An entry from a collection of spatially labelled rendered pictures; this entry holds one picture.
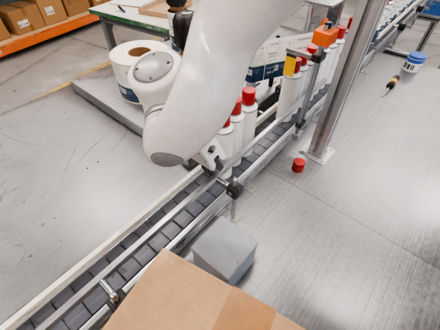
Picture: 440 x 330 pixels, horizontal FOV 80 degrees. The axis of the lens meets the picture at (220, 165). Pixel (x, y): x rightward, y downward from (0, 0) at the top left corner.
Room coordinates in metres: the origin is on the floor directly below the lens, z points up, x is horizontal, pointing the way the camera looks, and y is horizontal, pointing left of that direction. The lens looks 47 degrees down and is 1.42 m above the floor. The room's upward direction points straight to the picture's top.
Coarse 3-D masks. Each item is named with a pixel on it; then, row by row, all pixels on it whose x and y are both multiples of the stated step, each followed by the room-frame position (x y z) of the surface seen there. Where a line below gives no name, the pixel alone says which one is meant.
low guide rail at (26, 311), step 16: (272, 112) 0.72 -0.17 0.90; (192, 176) 0.43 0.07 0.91; (176, 192) 0.39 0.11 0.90; (128, 224) 0.29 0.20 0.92; (112, 240) 0.25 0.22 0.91; (96, 256) 0.22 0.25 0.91; (80, 272) 0.19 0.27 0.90; (48, 288) 0.16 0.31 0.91; (32, 304) 0.13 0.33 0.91; (16, 320) 0.11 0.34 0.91
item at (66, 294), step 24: (264, 144) 0.58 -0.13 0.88; (240, 168) 0.48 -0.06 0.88; (216, 192) 0.40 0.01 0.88; (192, 216) 0.34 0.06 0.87; (168, 240) 0.27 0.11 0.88; (96, 264) 0.22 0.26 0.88; (144, 264) 0.22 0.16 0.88; (72, 288) 0.17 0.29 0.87; (48, 312) 0.13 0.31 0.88; (72, 312) 0.13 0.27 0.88; (96, 312) 0.13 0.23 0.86
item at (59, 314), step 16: (288, 112) 0.63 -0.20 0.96; (272, 128) 0.56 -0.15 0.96; (256, 144) 0.51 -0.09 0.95; (192, 192) 0.34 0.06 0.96; (176, 208) 0.30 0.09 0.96; (160, 224) 0.26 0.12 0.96; (144, 240) 0.23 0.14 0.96; (128, 256) 0.20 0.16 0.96; (112, 272) 0.17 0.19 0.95; (96, 288) 0.15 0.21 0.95; (64, 304) 0.12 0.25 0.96; (48, 320) 0.10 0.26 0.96
